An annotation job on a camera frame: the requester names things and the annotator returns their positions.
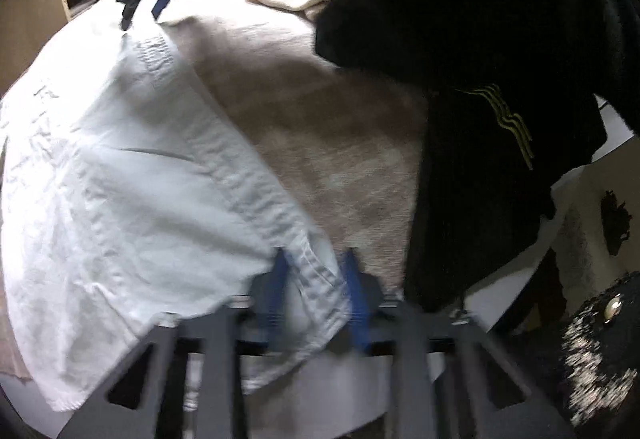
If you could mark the pink plaid bed blanket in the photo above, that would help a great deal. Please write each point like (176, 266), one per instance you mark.
(310, 144)

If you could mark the white shirt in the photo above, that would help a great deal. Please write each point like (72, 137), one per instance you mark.
(125, 194)

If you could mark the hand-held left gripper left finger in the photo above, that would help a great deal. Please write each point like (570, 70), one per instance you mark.
(280, 289)

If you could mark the person's black sweater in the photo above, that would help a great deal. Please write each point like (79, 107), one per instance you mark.
(475, 19)

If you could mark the person's sequin garment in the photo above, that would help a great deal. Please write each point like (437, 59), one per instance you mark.
(595, 359)

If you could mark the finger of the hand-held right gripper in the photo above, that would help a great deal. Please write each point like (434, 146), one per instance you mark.
(165, 1)

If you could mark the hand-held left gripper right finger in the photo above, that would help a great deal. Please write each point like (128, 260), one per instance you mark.
(357, 299)

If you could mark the white mattress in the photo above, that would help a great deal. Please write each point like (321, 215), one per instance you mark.
(350, 394)

